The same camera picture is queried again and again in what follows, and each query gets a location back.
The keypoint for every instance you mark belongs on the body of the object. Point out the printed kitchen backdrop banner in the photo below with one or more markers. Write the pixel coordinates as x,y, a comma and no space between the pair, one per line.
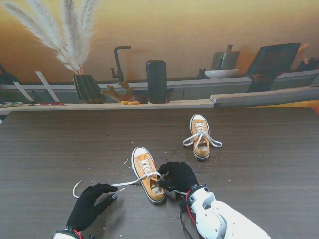
174,30

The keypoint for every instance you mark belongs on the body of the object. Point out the right robot hand black glove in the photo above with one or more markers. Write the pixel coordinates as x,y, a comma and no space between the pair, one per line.
182,178

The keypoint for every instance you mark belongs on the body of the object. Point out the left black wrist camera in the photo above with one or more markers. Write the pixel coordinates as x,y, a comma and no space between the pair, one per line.
91,236

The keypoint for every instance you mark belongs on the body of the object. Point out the white shoelace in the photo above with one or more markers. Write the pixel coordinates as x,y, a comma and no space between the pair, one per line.
202,133
129,183

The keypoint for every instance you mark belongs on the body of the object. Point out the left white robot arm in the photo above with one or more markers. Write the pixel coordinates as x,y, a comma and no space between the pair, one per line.
64,235

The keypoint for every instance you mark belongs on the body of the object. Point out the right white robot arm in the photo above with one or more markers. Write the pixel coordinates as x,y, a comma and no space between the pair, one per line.
219,216

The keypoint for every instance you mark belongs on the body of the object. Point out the left robot hand black glove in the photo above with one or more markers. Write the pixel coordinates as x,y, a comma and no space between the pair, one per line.
84,211

